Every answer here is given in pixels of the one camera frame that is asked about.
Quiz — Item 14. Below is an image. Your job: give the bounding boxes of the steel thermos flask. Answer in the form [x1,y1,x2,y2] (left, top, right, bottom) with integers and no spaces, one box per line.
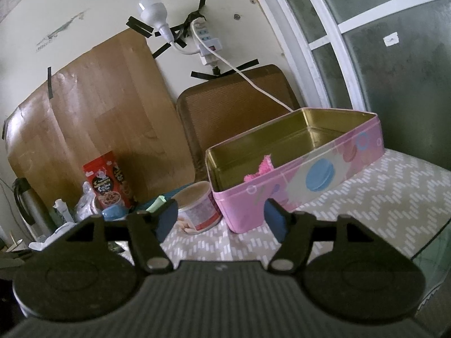
[12,177,48,242]

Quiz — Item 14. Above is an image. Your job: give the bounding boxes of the clear plastic bag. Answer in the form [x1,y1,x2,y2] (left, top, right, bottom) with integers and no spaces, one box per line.
[73,181,103,219]

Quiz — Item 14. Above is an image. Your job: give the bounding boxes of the white window frame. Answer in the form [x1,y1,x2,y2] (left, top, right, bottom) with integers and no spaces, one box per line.
[241,0,451,115]

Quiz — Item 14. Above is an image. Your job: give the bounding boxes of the round snack can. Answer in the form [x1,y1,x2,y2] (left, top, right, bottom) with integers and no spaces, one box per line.
[175,181,223,235]

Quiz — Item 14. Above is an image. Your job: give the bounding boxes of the white power cable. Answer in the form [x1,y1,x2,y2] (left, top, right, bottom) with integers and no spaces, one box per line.
[192,19,294,112]

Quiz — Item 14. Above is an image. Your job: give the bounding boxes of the pink tin box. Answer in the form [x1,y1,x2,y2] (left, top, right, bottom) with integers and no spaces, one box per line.
[205,107,384,234]

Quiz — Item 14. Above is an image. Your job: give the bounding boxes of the beige zigzag tablecloth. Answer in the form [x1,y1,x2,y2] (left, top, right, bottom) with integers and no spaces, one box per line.
[114,147,449,265]

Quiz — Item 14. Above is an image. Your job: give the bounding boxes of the white light bulb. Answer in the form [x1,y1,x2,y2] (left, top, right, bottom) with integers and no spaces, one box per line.
[138,0,175,43]

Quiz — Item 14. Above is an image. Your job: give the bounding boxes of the white power strip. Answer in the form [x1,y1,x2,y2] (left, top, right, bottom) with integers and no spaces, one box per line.
[191,17,224,66]

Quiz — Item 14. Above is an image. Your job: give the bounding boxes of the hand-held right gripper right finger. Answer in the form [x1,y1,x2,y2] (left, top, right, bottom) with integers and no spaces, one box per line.
[264,198,369,275]

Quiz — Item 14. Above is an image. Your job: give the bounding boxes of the brown tray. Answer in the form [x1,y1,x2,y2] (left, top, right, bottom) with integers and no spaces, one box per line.
[176,64,304,182]

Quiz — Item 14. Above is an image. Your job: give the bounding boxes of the large cardboard sheet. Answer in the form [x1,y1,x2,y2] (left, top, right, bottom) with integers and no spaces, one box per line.
[4,28,195,208]

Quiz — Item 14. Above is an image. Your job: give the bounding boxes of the pink fluffy cloth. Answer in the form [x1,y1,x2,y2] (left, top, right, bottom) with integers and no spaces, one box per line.
[244,154,275,183]

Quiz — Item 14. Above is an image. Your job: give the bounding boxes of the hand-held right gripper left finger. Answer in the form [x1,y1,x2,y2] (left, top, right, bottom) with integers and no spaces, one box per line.
[66,199,179,275]

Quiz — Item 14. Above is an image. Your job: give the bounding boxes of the red cereal box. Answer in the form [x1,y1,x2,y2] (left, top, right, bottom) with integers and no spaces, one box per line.
[83,151,139,210]

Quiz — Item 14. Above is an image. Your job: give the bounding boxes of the green soft sponge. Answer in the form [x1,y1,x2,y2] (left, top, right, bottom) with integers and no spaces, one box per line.
[146,195,167,214]

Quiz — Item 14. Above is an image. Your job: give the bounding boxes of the white tissue pack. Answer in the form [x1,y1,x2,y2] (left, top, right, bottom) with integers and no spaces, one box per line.
[29,221,77,251]

